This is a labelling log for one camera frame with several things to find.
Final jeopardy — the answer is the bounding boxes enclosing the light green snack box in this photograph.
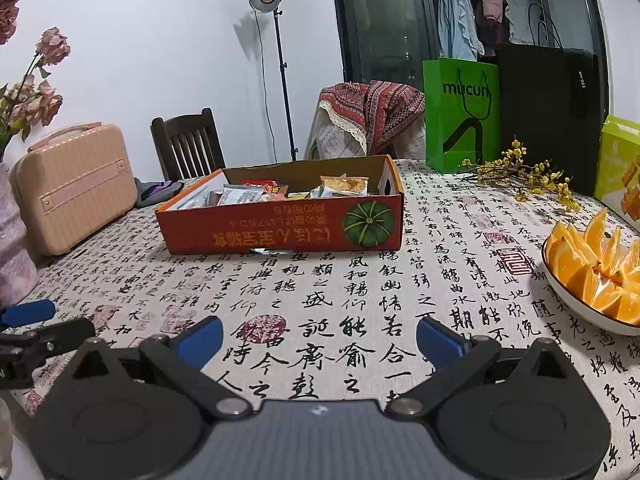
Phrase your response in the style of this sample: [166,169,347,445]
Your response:
[594,115,640,234]

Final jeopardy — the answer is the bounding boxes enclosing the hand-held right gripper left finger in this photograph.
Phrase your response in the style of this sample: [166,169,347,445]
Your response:
[75,316,253,421]

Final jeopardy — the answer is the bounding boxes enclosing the black sliding door frame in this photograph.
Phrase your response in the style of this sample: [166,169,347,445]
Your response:
[328,0,611,97]

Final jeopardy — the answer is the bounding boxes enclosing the brown cracker snack packet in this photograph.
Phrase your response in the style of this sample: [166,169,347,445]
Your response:
[320,175,370,199]

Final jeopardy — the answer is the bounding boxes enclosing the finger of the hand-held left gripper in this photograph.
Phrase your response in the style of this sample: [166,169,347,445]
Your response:
[0,298,57,330]
[0,317,96,356]

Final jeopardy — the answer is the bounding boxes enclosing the silver snack packet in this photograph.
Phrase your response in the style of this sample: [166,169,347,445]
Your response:
[217,185,266,206]

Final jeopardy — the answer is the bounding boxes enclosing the hanging pink garment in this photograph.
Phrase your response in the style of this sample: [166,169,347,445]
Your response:
[475,0,509,44]

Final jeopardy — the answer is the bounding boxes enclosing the lilac textured vase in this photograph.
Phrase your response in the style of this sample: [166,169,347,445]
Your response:
[0,159,39,307]

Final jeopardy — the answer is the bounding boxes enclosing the pink artificial flowers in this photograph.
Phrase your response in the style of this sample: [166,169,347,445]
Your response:
[0,0,71,162]

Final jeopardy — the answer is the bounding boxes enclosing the hanging white garment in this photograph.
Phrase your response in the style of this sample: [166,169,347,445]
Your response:
[505,1,537,44]

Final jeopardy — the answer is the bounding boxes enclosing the orange cardboard box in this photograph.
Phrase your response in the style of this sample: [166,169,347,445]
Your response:
[155,155,405,256]

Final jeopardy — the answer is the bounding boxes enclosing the dark wooden chair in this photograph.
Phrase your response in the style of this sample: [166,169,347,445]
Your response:
[151,107,226,182]

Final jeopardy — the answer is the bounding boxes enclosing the studio light stand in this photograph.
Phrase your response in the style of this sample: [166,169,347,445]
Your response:
[249,0,299,162]

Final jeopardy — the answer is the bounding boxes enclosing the pink suitcase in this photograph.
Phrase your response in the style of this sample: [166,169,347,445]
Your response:
[10,122,139,257]

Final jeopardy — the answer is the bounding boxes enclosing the red patterned cloth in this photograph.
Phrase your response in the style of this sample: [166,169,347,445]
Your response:
[320,81,426,156]

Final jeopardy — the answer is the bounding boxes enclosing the grey purple cloth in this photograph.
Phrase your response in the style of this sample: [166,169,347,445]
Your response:
[134,177,184,209]

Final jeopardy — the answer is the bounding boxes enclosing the bowl of orange slices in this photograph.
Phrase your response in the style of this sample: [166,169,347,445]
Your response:
[545,207,640,324]

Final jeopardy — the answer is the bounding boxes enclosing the white bowl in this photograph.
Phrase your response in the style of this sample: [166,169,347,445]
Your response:
[541,237,640,337]

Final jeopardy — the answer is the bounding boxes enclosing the yellow flower branch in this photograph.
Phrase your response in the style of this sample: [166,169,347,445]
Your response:
[460,137,581,214]

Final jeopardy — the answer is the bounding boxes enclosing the hanging blue garment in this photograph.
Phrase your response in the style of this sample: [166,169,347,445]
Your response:
[440,0,484,61]

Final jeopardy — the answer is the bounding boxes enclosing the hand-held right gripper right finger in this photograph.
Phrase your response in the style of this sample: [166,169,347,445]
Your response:
[385,315,571,421]

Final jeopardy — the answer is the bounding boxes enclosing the black paper bag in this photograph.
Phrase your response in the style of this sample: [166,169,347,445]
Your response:
[495,1,601,196]

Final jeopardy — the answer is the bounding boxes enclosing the green paper bag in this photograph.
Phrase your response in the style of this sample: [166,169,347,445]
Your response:
[422,57,501,174]

